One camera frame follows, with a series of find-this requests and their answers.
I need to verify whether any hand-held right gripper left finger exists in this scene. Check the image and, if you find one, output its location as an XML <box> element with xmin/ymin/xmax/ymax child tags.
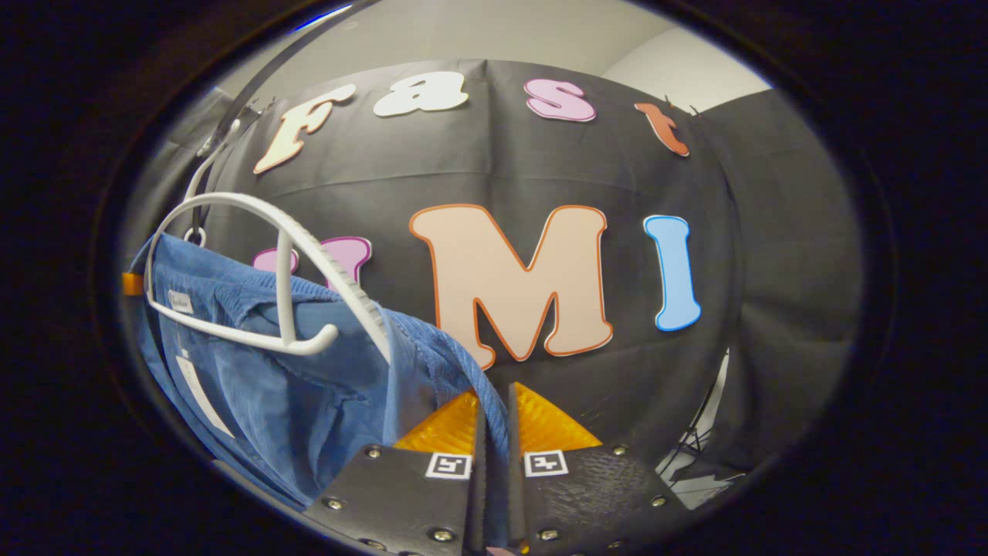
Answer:
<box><xmin>303</xmin><ymin>388</ymin><xmax>489</xmax><ymax>556</ymax></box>

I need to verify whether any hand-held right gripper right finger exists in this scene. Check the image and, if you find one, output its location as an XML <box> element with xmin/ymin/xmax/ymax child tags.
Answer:
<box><xmin>506</xmin><ymin>382</ymin><xmax>688</xmax><ymax>556</ymax></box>

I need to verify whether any blue corduroy shirt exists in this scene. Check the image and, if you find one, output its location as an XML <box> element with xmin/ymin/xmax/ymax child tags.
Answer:
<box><xmin>127</xmin><ymin>234</ymin><xmax>514</xmax><ymax>553</ymax></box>

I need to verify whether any white plastic clothes hanger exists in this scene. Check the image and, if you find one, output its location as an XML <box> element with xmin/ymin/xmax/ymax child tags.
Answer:
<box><xmin>145</xmin><ymin>120</ymin><xmax>393</xmax><ymax>364</ymax></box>

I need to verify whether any black metal clothes rack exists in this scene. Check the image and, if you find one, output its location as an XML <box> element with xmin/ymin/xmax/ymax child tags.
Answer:
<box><xmin>181</xmin><ymin>0</ymin><xmax>387</xmax><ymax>232</ymax></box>

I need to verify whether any black backdrop cloth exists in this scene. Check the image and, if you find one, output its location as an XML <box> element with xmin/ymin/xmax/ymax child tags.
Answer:
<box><xmin>123</xmin><ymin>58</ymin><xmax>861</xmax><ymax>503</ymax></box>

